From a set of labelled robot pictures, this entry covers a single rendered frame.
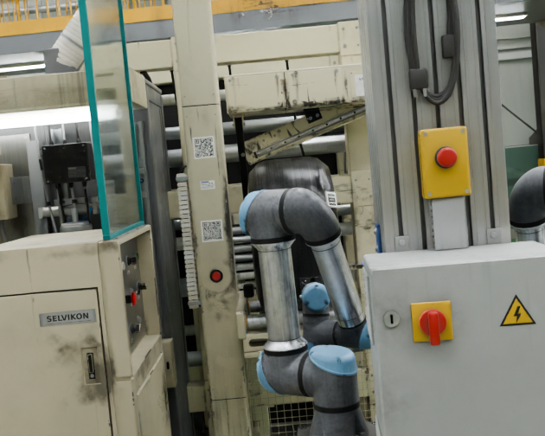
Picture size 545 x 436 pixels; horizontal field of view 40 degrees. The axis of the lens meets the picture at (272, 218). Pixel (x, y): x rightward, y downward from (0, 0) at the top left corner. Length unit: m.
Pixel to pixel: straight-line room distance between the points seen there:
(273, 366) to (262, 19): 6.54
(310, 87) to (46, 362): 1.44
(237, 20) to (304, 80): 5.41
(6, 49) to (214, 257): 6.46
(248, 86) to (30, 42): 6.03
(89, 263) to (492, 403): 1.11
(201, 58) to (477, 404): 1.66
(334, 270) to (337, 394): 0.30
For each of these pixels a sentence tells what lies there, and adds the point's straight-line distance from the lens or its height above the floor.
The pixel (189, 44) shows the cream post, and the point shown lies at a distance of 2.68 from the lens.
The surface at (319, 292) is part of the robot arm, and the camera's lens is 2.07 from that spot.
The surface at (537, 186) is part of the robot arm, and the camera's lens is 1.89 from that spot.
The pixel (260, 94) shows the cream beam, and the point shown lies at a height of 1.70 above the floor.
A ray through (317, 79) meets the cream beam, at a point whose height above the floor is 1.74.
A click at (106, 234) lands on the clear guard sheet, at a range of 2.03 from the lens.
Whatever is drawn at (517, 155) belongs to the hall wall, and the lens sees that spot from 12.24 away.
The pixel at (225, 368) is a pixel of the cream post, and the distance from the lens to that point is 2.73.
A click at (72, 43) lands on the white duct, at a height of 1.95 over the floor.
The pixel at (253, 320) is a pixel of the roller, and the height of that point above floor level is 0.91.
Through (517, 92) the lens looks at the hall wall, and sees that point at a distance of 12.35.
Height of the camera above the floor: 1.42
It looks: 4 degrees down
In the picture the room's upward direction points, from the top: 5 degrees counter-clockwise
